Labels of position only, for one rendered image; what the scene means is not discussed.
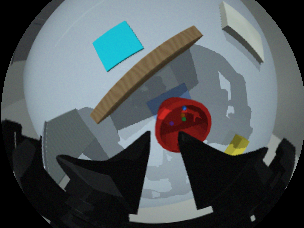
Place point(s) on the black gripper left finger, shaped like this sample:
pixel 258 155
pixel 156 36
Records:
pixel 122 175

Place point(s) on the yellow rectangular block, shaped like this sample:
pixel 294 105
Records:
pixel 238 145

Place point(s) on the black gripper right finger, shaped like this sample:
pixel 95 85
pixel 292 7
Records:
pixel 211 172

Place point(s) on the tan wooden plank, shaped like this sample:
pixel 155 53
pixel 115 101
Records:
pixel 147 67

